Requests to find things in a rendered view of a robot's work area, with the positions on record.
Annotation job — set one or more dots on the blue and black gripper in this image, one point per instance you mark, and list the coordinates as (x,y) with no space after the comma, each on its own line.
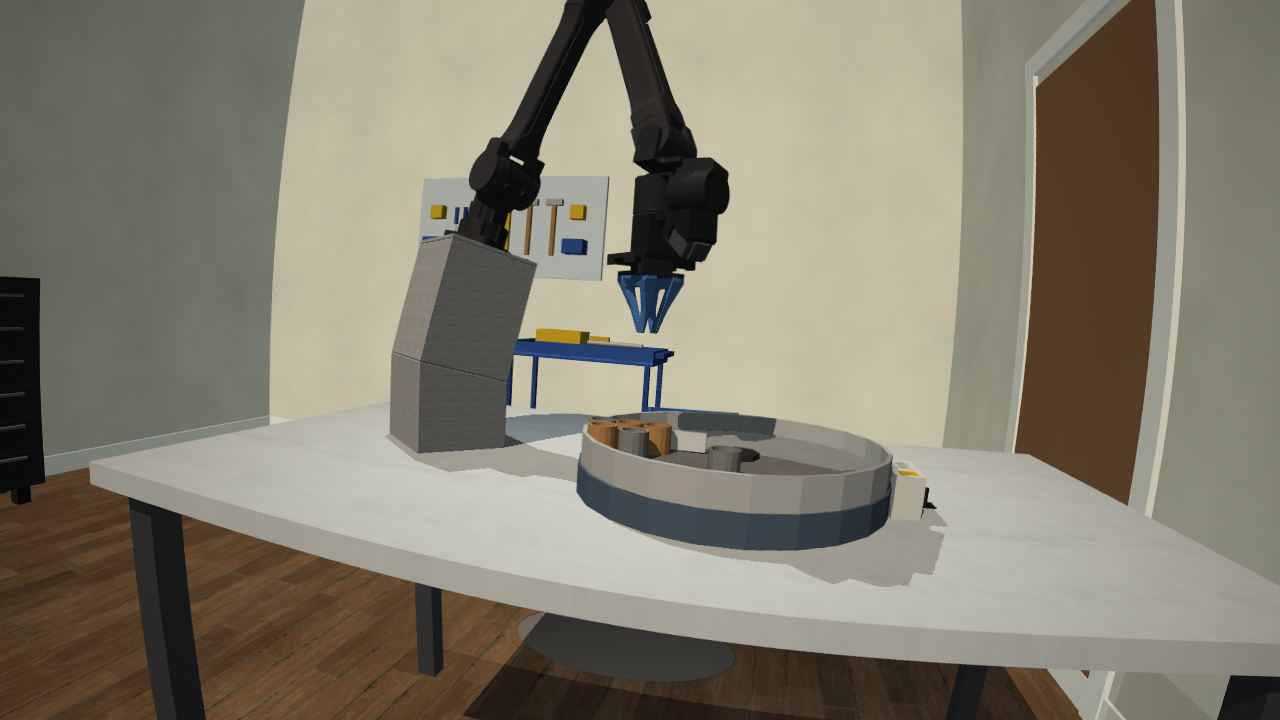
(643,274)

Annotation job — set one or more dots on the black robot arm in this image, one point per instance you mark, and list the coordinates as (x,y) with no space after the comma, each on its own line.
(697,183)

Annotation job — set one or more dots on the bronze bushing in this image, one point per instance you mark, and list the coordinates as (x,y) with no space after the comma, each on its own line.
(627,423)
(604,432)
(659,438)

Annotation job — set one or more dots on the blue crate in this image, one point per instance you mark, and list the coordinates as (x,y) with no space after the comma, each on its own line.
(655,409)

